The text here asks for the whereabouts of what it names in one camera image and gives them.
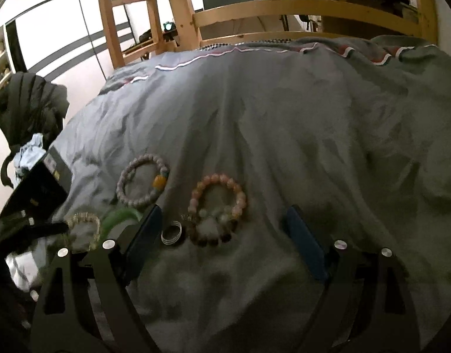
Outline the grey beaded bracelet amber bead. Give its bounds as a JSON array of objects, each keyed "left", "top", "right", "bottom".
[{"left": 116, "top": 153, "right": 171, "bottom": 208}]

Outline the black office chair with clothes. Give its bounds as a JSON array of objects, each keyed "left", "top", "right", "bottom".
[{"left": 0, "top": 72, "right": 70, "bottom": 155}]

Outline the clear crystal bracelet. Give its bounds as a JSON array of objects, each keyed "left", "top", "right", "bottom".
[{"left": 65, "top": 212, "right": 101, "bottom": 254}]

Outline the black cardboard box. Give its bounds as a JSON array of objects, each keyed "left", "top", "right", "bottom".
[{"left": 0, "top": 145, "right": 74, "bottom": 226}]

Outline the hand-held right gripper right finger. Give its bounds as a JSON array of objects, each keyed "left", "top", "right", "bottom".
[{"left": 284, "top": 204, "right": 422, "bottom": 353}]

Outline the white striped wardrobe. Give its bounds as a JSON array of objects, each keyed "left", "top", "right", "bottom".
[{"left": 4, "top": 0, "right": 135, "bottom": 81}]

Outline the grey striped duvet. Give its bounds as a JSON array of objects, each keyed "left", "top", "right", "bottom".
[{"left": 45, "top": 35, "right": 451, "bottom": 353}]

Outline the light blue cloth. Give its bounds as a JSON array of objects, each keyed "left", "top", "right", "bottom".
[{"left": 12, "top": 133, "right": 48, "bottom": 182}]

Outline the wooden folding table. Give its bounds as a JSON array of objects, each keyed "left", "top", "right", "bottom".
[{"left": 122, "top": 29, "right": 179, "bottom": 64}]

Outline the green jade bangle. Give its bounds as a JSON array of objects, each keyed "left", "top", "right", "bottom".
[{"left": 99, "top": 208, "right": 144, "bottom": 244}]

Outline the dark brown beaded bracelet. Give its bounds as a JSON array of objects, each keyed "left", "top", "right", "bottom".
[{"left": 184, "top": 211, "right": 241, "bottom": 246}]

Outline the wooden ladder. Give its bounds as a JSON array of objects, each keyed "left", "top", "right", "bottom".
[{"left": 95, "top": 0, "right": 168, "bottom": 69}]

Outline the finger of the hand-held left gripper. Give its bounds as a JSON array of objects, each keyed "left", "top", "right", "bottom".
[{"left": 5, "top": 209, "right": 70, "bottom": 247}]

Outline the silver ring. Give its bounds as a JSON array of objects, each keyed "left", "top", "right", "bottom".
[{"left": 161, "top": 220, "right": 184, "bottom": 247}]

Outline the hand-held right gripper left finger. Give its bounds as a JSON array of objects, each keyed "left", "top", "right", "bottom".
[{"left": 29, "top": 204, "right": 163, "bottom": 353}]

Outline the wooden bed frame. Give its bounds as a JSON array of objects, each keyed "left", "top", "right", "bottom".
[{"left": 160, "top": 0, "right": 438, "bottom": 51}]

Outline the pink beaded bracelet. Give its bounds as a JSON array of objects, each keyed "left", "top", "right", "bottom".
[{"left": 187, "top": 173, "right": 247, "bottom": 226}]

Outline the checkered bed sheet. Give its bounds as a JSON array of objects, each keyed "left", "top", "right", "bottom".
[{"left": 199, "top": 38, "right": 305, "bottom": 51}]

